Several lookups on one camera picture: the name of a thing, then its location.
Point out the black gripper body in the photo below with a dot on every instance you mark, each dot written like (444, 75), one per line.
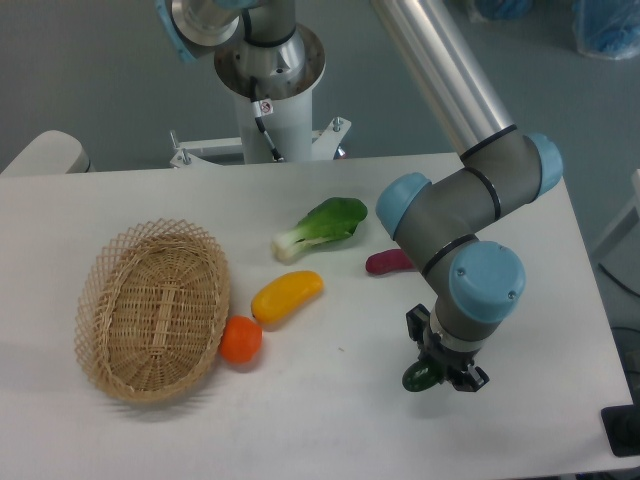
(418, 321)

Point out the dark green cucumber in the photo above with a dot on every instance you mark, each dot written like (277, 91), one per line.
(421, 376)

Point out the orange fruit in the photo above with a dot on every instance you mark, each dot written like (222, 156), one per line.
(241, 341)

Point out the blue plastic bag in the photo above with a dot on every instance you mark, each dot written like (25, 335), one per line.
(606, 30)

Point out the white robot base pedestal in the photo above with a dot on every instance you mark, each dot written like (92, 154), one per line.
(272, 89)

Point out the yellow mango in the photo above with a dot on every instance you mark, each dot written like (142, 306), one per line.
(284, 295)

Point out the green bok choy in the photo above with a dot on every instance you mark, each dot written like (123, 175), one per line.
(335, 219)

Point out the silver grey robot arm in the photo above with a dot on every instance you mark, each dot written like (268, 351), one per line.
(477, 283)

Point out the purple sweet potato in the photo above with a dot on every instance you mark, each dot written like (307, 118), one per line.
(388, 261)

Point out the black device at table edge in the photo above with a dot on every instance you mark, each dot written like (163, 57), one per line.
(621, 424)

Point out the woven wicker basket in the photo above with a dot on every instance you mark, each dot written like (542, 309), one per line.
(153, 310)

